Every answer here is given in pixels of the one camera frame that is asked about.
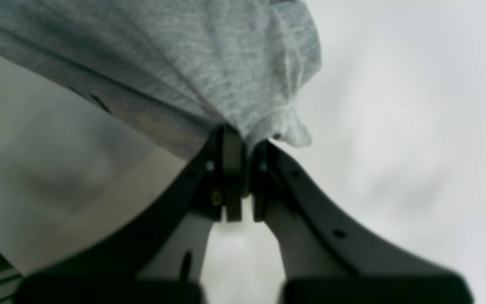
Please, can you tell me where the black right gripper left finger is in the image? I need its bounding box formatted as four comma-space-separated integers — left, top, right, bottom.
15, 125, 246, 304

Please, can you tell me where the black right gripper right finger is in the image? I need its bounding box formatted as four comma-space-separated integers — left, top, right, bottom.
251, 141, 474, 304

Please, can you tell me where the grey T-shirt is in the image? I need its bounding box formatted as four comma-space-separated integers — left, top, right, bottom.
0, 0, 321, 159

